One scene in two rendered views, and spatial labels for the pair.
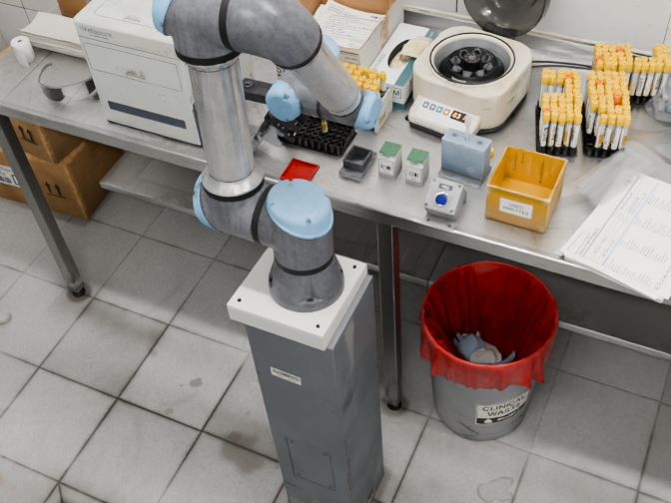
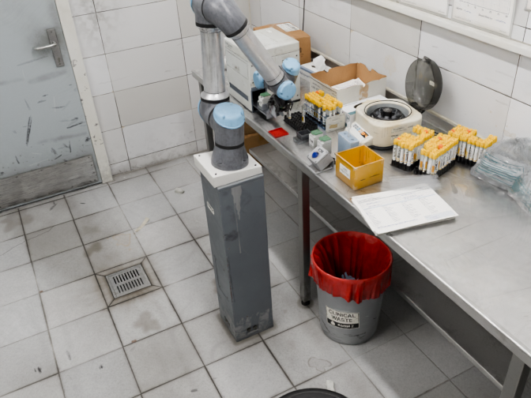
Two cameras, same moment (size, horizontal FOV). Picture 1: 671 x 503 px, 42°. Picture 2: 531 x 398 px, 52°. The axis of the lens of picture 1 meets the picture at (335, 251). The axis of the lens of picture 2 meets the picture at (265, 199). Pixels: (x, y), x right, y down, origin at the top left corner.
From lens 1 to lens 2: 1.23 m
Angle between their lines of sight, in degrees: 30
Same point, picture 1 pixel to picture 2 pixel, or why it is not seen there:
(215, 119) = (204, 57)
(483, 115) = (374, 136)
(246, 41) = (207, 14)
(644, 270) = (381, 219)
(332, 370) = (219, 204)
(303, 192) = (233, 108)
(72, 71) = not seen: hidden behind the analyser
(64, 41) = not seen: hidden behind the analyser
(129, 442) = (183, 257)
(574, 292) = (423, 283)
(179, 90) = (247, 78)
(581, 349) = (427, 332)
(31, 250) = not seen: hidden behind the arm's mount
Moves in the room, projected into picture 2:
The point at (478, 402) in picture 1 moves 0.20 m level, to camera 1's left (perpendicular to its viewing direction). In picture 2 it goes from (326, 304) to (288, 288)
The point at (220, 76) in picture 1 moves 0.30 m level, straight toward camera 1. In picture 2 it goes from (207, 35) to (160, 64)
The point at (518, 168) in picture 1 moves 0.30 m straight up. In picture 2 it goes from (367, 160) to (371, 88)
